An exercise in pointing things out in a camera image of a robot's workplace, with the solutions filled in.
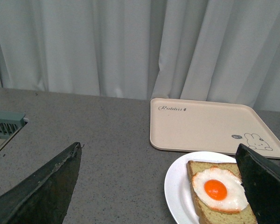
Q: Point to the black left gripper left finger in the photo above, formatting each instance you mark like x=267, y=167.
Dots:
x=44, y=196

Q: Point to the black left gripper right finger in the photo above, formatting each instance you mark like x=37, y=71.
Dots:
x=261, y=181

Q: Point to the white round plate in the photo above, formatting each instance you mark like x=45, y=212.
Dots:
x=183, y=204

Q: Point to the fried egg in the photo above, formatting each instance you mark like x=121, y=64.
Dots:
x=220, y=190

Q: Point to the bottom bread slice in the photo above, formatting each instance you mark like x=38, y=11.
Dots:
x=217, y=193

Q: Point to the green slatted rack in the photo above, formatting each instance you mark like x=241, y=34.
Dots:
x=10, y=124

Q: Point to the beige rabbit tray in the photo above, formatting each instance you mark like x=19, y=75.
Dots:
x=190, y=126

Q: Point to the white curtain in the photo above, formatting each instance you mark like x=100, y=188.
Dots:
x=210, y=50

